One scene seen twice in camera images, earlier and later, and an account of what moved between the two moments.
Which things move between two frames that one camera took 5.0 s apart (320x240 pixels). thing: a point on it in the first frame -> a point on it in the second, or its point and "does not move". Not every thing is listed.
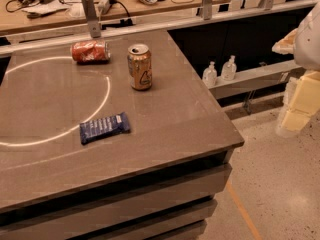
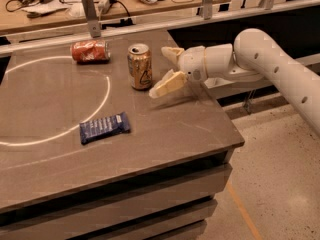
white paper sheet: [49, 7] does not move
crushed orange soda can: [89, 52] does not move
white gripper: [308, 42] -> [192, 64]
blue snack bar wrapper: [105, 127] does not move
